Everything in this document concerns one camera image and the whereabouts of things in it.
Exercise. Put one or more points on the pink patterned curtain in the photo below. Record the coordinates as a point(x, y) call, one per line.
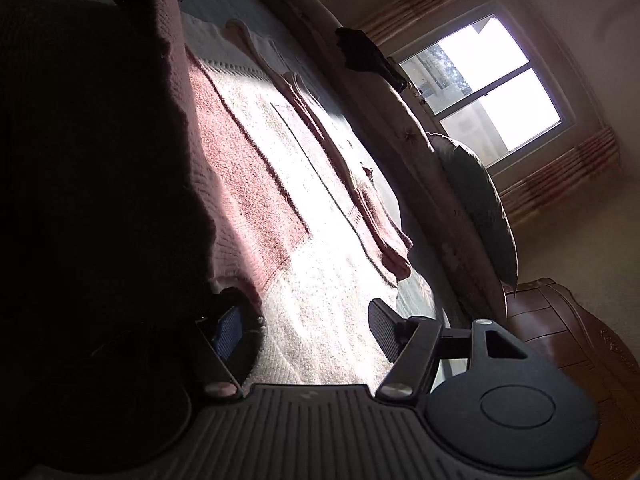
point(560, 175)
point(425, 0)

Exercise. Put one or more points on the pink and cream knit sweater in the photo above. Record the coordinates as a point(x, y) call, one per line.
point(240, 170)

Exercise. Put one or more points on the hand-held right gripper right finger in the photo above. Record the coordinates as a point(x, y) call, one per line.
point(382, 327)

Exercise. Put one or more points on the black garment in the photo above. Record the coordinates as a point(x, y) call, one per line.
point(367, 57)

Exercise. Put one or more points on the small windowsill ornaments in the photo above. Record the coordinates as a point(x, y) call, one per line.
point(417, 91)

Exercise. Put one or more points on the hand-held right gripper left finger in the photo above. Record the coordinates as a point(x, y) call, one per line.
point(227, 332)

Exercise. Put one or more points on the folded floral quilt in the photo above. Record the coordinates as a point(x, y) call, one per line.
point(400, 135)

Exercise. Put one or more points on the window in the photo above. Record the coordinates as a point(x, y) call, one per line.
point(480, 90)

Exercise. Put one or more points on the wooden headboard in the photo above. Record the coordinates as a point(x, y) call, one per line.
point(575, 350)

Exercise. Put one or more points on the grey-green floral pillow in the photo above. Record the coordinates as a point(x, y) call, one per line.
point(475, 200)

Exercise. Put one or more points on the blue floral bed sheet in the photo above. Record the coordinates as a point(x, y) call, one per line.
point(310, 65)

